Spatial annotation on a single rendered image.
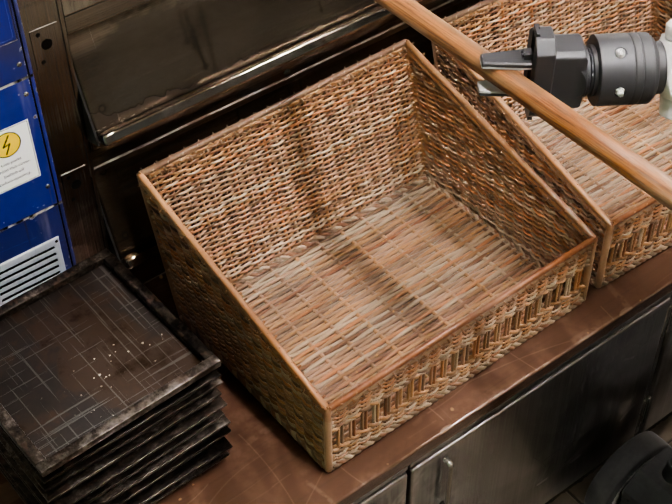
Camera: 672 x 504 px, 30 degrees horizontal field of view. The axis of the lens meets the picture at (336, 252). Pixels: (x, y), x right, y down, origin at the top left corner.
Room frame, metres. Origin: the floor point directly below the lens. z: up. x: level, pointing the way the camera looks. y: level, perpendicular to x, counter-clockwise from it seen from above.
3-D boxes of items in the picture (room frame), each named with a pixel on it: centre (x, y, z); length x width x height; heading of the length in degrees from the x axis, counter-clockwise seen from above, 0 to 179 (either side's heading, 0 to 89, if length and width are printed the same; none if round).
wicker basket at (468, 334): (1.42, -0.05, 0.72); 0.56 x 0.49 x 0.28; 128
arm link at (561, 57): (1.23, -0.30, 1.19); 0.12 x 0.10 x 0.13; 93
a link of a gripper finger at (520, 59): (1.23, -0.21, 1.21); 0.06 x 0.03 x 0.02; 93
